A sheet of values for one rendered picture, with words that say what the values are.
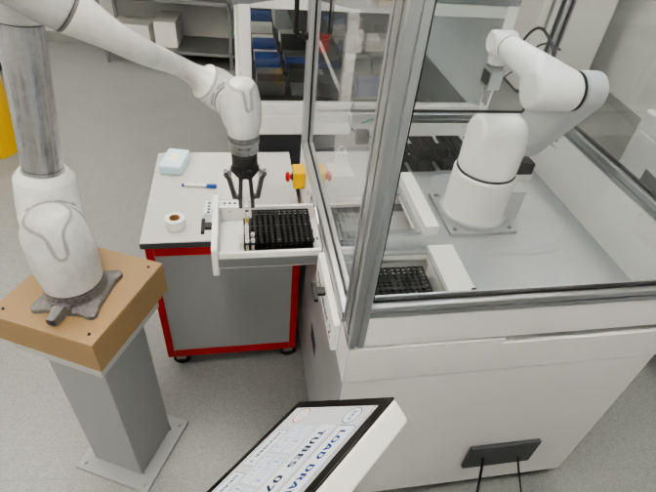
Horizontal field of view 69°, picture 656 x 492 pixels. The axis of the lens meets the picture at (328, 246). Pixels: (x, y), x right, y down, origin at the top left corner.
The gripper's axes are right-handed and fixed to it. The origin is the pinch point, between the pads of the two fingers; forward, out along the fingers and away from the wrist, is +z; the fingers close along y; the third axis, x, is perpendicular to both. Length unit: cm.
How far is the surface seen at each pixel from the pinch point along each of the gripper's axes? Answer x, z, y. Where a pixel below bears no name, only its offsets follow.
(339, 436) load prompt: -89, -19, 13
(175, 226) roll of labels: 14.0, 18.0, -25.5
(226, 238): 0.3, 13.0, -7.0
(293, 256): -14.1, 9.4, 13.8
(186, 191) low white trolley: 40, 21, -23
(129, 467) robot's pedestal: -36, 91, -47
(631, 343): -56, 10, 105
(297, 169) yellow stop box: 31.0, 5.7, 19.7
